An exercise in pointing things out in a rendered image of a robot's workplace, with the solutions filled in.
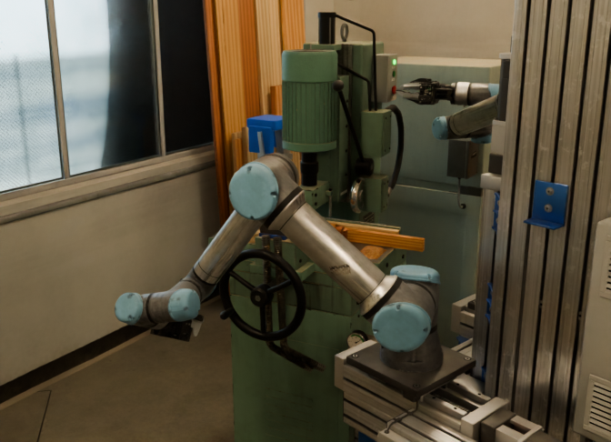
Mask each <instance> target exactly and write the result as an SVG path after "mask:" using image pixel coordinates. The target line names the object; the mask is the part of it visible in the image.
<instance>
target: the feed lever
mask: <svg viewBox="0 0 611 442"><path fill-rule="evenodd" d="M332 87H333V89H334V90H335V91H336V92H338V94H339V97H340V100H341V103H342V106H343V108H344V111H345V114H346V119H347V122H348V125H349V128H350V131H351V134H352V137H353V139H354V142H355V145H356V150H357V153H358V155H359V157H358V158H357V160H356V164H355V171H356V174H357V175H361V176H371V175H372V174H373V172H374V167H375V163H374V160H373V158H366V157H364V156H363V153H362V150H361V147H360V145H359V142H358V139H357V135H356V131H355V128H354V125H353V122H352V119H351V116H350V114H349V111H348V107H347V104H346V100H345V97H344V94H343V91H342V90H343V88H344V83H343V81H341V80H335V81H334V83H333V85H332Z"/></svg>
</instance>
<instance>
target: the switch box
mask: <svg viewBox="0 0 611 442"><path fill-rule="evenodd" d="M394 59H395V60H396V64H395V65H394V66H395V68H393V69H392V66H393V60H394ZM393 70H395V71H396V75H395V77H392V73H393ZM392 78H394V79H395V81H392ZM396 79H397V54H378V55H376V91H377V103H388V102H391V101H393V100H396V93H395V94H394V97H392V98H391V95H393V93H392V87H393V86H394V85H395V86H396ZM371 102H374V62H373V58H372V94H371Z"/></svg>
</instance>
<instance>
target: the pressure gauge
mask: <svg viewBox="0 0 611 442"><path fill-rule="evenodd" d="M361 339H362V340H361ZM359 340H360V341H359ZM358 341H359V342H358ZM366 341H368V337H367V335H366V333H365V332H363V331H361V330H354V331H353V332H352V333H351V334H350V335H348V337H347V338H346V343H347V346H348V347H349V348H351V347H355V346H357V345H359V344H362V343H364V342H366ZM356 342H357V343H356Z"/></svg>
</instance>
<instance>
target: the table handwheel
mask: <svg viewBox="0 0 611 442"><path fill-rule="evenodd" d="M249 258H261V259H264V260H267V261H269V262H272V263H273V264H275V265H277V266H278V267H280V268H281V269H282V270H283V271H284V272H285V274H286V275H287V276H288V278H289V279H285V278H284V283H282V284H280V285H276V278H275V279H274V280H272V281H271V282H270V283H268V284H267V285H266V284H261V285H259V286H257V287H255V286H253V285H252V284H250V283H249V282H247V281H246V280H244V279H243V278H242V277H241V276H240V275H238V274H237V273H236V272H235V271H233V270H234V268H235V267H236V266H237V265H238V264H239V263H241V262H242V261H244V260H247V259H249ZM230 276H231V277H233V278H234V279H236V280H237V281H238V282H240V283H241V284H242V285H244V286H245V287H246V288H248V289H249V290H250V291H251V293H250V299H251V302H252V303H253V304H254V305H255V306H258V307H259V310H260V328H261V330H258V329H256V328H254V327H252V326H249V325H248V324H247V323H246V322H245V321H244V320H243V319H242V318H241V317H240V316H239V315H238V314H237V313H236V311H234V313H233V314H232V315H231V316H230V317H229V318H230V319H231V321H232V322H233V323H234V324H235V325H236V326H237V327H238V328H239V329H240V330H241V331H243V332H244V333H246V334H247V335H249V336H251V337H253V338H256V339H259V340H263V341H277V340H281V339H284V338H286V337H289V336H291V335H292V334H293V333H294V332H295V331H296V330H297V329H298V328H299V327H300V325H301V323H302V321H303V319H304V316H305V313H306V292H305V289H304V286H303V283H302V281H301V279H300V277H299V275H298V274H297V272H296V271H295V270H294V269H293V267H292V266H291V265H290V264H289V263H288V262H287V261H285V260H284V259H283V258H282V257H281V256H279V255H277V254H275V253H273V252H270V251H268V250H264V249H258V248H254V249H247V250H244V251H242V252H241V253H240V254H239V256H238V257H237V258H236V259H235V261H234V262H233V264H232V265H231V266H230V267H229V268H228V269H227V271H226V272H225V274H224V275H223V276H222V277H221V279H220V282H219V293H220V297H221V301H222V304H223V307H224V309H225V310H227V309H228V308H230V307H232V308H234V307H233V305H232V302H231V300H230V296H229V290H228V284H229V278H230ZM291 285H293V287H294V289H295V295H296V312H295V316H294V318H293V320H292V321H291V322H290V324H289V325H288V326H286V327H285V328H283V329H281V330H278V331H275V332H266V327H265V305H267V304H268V303H269V302H271V301H272V300H273V297H274V293H275V292H277V291H279V290H281V289H283V288H285V287H287V286H291Z"/></svg>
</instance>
